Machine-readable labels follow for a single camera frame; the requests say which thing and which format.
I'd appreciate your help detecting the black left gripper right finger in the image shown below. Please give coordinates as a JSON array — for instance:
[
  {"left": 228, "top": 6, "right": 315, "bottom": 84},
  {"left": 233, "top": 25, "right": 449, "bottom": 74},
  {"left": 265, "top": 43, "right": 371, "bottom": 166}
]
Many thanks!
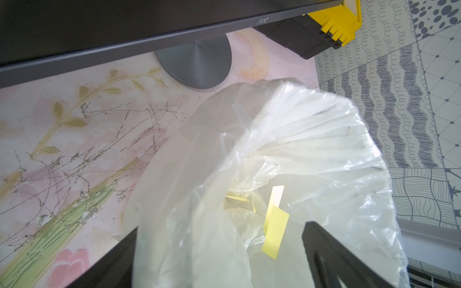
[{"left": 302, "top": 222, "right": 392, "bottom": 288}]

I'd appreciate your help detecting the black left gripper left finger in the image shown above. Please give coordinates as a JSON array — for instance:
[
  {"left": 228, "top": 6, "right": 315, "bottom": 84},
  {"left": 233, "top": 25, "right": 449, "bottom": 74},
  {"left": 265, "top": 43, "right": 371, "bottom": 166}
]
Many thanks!
[{"left": 67, "top": 228, "right": 138, "bottom": 288}]

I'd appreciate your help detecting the yellow sticky note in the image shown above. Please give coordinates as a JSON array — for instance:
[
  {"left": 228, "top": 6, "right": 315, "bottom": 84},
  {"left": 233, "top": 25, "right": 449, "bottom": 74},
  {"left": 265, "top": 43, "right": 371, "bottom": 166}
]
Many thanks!
[
  {"left": 262, "top": 206, "right": 289, "bottom": 260},
  {"left": 225, "top": 194, "right": 257, "bottom": 213},
  {"left": 264, "top": 186, "right": 285, "bottom": 234}
]

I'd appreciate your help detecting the grey round monitor stand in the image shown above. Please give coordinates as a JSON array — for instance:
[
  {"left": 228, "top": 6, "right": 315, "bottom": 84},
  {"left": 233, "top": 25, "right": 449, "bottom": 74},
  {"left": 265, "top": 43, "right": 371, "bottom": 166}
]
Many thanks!
[{"left": 155, "top": 35, "right": 232, "bottom": 89}]

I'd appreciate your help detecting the black computer monitor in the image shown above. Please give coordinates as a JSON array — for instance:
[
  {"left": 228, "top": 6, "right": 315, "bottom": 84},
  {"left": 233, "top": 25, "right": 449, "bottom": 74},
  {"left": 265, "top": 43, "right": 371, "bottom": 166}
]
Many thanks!
[{"left": 1, "top": 1, "right": 339, "bottom": 88}]

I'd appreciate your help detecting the clear plastic trash bag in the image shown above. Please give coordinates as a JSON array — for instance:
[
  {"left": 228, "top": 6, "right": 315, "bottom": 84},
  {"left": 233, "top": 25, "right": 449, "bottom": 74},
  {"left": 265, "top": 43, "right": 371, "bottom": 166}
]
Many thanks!
[{"left": 123, "top": 80, "right": 409, "bottom": 288}]

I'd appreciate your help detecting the yellow black toolbox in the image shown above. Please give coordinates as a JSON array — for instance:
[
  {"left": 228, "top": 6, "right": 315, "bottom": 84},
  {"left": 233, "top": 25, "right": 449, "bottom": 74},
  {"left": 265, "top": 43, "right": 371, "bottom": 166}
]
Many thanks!
[{"left": 255, "top": 0, "right": 363, "bottom": 60}]

